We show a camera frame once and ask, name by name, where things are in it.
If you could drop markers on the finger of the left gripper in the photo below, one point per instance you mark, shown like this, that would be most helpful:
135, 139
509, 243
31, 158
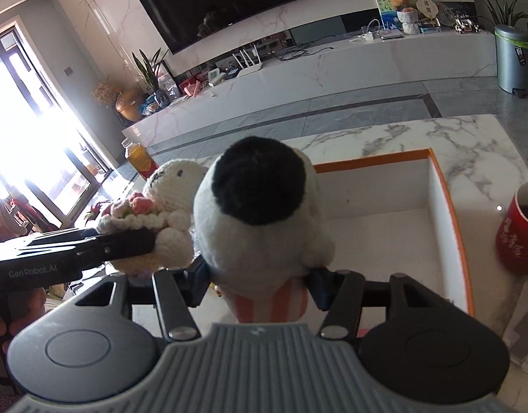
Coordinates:
117, 245

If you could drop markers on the green picture card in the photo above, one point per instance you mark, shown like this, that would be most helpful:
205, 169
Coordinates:
388, 11

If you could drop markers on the green potted plant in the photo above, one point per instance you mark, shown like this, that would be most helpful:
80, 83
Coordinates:
149, 69

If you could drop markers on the white wifi router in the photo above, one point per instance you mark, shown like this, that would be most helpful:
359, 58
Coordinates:
248, 60

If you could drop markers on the red mug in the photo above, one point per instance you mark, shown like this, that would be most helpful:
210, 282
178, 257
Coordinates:
512, 235

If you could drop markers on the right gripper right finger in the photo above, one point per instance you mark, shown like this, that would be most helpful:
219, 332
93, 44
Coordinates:
340, 295

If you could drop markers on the orange tea bottle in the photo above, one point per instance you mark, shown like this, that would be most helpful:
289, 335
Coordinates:
139, 158

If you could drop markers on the teddy bear on cabinet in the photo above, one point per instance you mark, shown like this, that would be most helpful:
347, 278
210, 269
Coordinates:
407, 15

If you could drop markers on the white marble tv cabinet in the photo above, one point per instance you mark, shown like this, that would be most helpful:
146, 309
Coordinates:
339, 67

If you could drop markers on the white round fan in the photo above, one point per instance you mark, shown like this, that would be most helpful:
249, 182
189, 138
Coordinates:
428, 8

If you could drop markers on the white crochet bunny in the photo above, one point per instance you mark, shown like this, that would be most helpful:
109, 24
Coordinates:
164, 206

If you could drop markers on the copper round vase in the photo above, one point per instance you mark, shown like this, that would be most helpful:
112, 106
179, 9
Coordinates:
128, 102

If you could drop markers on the orange white cardboard box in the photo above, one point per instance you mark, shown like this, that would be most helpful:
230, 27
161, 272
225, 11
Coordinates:
392, 214

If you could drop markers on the grey pedal trash bin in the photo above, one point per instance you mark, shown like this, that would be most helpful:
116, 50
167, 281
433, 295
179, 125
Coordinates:
512, 60

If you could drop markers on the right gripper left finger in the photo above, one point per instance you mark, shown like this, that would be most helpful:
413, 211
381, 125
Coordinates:
177, 291

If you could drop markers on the white plush black hat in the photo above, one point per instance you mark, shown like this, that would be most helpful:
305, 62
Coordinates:
260, 227

